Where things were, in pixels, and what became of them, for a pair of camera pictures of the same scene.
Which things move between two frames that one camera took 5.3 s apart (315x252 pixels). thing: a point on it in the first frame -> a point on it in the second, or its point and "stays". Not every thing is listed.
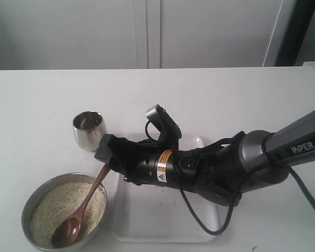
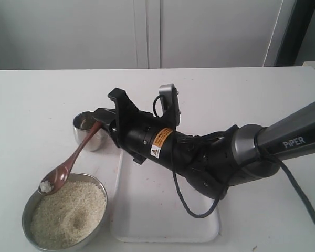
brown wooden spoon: x=67 y=231 -> x=55 y=178
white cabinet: x=137 y=34 stays
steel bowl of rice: x=54 y=198 stays
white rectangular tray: x=158 y=212 stays
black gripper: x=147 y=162 -> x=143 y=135
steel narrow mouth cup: x=89 y=128 stays
